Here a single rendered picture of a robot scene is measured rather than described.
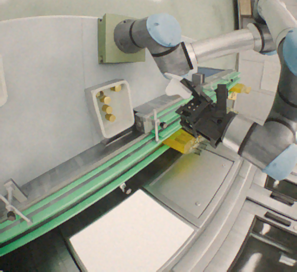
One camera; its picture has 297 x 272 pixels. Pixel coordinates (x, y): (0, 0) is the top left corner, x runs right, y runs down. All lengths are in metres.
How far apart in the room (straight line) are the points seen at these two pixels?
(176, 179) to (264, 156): 0.53
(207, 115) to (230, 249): 0.54
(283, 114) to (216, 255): 0.54
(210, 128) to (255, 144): 0.10
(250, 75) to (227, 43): 5.94
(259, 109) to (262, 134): 6.49
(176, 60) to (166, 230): 0.63
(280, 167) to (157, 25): 0.45
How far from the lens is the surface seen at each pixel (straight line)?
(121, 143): 0.68
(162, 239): 0.60
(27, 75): 0.59
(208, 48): 0.54
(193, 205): 0.66
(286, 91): 0.28
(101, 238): 0.64
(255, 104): 6.71
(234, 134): 0.28
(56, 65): 0.60
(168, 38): 0.47
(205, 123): 0.31
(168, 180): 0.73
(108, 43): 0.60
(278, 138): 0.29
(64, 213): 0.65
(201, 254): 0.60
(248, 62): 6.43
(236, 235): 0.70
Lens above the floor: 1.34
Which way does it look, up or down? 41 degrees down
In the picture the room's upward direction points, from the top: 113 degrees clockwise
